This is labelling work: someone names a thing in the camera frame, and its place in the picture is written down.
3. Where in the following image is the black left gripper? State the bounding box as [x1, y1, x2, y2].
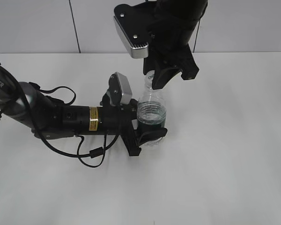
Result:
[99, 94, 168, 157]

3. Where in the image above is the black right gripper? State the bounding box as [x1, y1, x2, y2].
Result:
[143, 0, 199, 90]

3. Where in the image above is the white green bottle cap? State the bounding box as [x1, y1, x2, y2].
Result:
[145, 70, 155, 89]

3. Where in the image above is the clear cestbon water bottle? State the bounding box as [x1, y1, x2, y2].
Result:
[136, 72, 167, 150]

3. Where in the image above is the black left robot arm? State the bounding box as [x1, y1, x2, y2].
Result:
[0, 63, 167, 156]

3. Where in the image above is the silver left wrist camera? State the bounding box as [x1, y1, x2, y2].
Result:
[108, 72, 133, 106]

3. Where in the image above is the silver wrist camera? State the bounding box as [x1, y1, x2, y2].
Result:
[108, 72, 133, 106]
[113, 1, 156, 59]

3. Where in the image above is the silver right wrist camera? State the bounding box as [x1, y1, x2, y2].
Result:
[113, 1, 156, 59]

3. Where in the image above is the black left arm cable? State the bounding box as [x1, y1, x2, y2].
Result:
[0, 60, 119, 168]

